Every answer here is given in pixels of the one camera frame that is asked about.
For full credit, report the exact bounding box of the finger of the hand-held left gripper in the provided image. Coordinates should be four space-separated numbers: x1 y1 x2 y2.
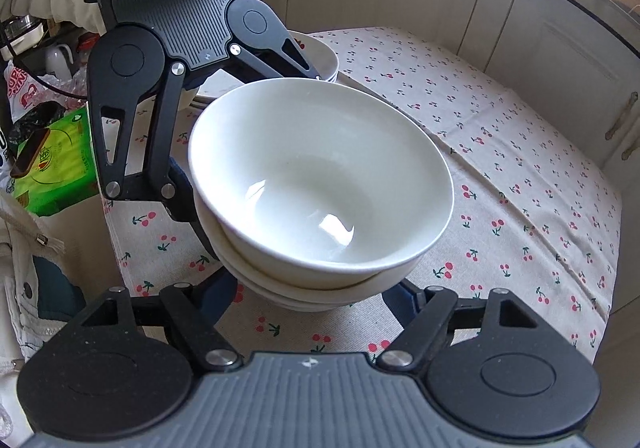
231 36 322 80
89 60 202 229

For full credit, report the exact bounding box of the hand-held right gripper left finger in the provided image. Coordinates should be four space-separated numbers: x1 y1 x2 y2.
82 273 242 371

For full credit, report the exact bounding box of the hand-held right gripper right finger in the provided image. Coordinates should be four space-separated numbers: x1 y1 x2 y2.
377 278 561 371

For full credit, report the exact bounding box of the small white fruit-print plate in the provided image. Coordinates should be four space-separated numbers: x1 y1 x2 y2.
286 30 342 82

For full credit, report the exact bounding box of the green packet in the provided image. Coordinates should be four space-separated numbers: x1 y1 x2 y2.
12 107 99 217

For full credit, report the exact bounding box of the white kettle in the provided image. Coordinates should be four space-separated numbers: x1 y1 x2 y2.
45 42 77 79

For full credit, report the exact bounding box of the brown rectangular object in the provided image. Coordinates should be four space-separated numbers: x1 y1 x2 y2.
11 128 49 179

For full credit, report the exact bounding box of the white jacket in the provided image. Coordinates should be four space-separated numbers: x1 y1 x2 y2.
0 191 68 448

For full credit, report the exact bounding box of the red and white plastic bag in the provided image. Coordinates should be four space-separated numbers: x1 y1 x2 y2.
4 59 43 121

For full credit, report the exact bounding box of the cherry print tablecloth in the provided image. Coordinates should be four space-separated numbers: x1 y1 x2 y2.
100 26 623 364

